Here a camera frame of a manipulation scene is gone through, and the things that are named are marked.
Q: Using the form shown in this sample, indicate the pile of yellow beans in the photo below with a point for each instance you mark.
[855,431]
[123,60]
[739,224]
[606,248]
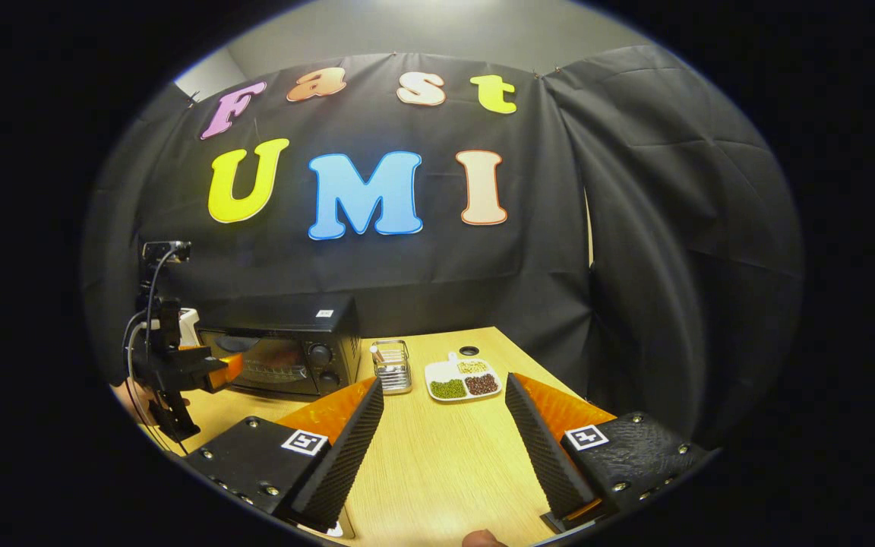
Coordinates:
[472,367]

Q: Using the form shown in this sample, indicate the black electric oven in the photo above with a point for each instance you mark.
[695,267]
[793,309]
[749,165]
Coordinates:
[278,315]

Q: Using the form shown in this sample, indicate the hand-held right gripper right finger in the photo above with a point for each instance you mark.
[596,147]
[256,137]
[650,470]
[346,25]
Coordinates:
[540,448]

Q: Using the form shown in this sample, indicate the white divided plate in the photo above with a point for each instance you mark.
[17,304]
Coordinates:
[441,371]

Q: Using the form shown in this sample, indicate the pile of green beans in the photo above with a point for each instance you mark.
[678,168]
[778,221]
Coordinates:
[448,388]

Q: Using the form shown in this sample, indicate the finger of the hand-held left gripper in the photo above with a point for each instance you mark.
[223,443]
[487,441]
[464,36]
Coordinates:
[226,371]

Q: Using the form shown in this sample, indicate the white toaster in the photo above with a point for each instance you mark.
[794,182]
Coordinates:
[188,325]

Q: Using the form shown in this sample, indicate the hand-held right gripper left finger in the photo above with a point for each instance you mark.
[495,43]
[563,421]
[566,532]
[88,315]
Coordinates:
[342,463]

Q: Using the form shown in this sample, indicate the pile of red beans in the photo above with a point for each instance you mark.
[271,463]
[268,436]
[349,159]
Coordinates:
[481,384]

